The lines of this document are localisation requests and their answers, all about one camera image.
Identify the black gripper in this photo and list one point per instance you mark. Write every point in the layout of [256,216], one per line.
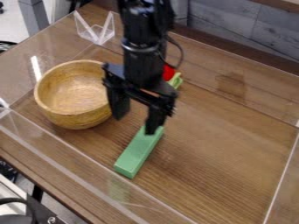
[136,80]

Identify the green rectangular block stick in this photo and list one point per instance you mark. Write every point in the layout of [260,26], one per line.
[136,152]

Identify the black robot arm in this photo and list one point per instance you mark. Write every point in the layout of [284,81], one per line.
[147,21]

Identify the brown wooden bowl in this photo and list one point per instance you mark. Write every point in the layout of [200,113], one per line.
[71,95]

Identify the red plush strawberry toy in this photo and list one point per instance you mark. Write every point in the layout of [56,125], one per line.
[172,76]

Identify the black equipment bottom left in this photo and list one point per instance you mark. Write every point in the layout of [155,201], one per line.
[37,214]

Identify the clear acrylic corner bracket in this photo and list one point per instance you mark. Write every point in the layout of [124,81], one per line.
[95,33]

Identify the clear acrylic front wall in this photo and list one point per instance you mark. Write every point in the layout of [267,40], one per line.
[75,179]

